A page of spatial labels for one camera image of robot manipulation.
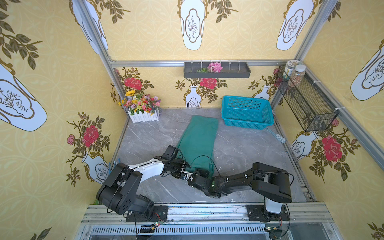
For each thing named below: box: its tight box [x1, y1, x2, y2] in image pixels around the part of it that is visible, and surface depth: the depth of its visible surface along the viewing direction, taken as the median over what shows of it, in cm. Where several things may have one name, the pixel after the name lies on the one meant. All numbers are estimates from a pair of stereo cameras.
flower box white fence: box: [118, 90, 161, 123], surface depth 105 cm
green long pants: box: [177, 115, 219, 177], surface depth 103 cm
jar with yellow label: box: [282, 59, 301, 81], surface depth 88 cm
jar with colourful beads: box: [287, 64, 306, 88], surface depth 81 cm
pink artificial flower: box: [207, 62, 223, 73], surface depth 90 cm
